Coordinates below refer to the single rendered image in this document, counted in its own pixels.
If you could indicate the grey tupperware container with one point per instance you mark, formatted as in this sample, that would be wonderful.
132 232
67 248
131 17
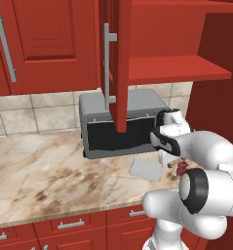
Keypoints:
146 169

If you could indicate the red base cabinet door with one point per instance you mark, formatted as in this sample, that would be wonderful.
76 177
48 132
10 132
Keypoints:
14 246
127 237
75 243

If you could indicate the open red wall cabinet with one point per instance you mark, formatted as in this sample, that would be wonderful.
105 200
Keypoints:
173 68

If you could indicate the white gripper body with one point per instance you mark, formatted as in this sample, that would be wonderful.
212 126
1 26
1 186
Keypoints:
163 157

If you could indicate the red raw meat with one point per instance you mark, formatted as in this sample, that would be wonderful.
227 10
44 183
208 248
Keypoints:
181 168

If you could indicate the tall red cabinet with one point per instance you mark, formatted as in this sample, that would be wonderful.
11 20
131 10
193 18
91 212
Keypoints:
215 104

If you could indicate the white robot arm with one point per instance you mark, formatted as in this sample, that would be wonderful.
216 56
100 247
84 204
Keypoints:
215 153

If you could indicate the red drawer front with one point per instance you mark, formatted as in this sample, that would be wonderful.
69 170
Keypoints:
20 232
119 215
92 218

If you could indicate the grey toaster oven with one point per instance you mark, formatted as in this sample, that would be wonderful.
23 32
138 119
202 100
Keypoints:
98 107

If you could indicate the open red cabinet door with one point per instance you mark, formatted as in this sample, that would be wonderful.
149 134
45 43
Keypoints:
121 65

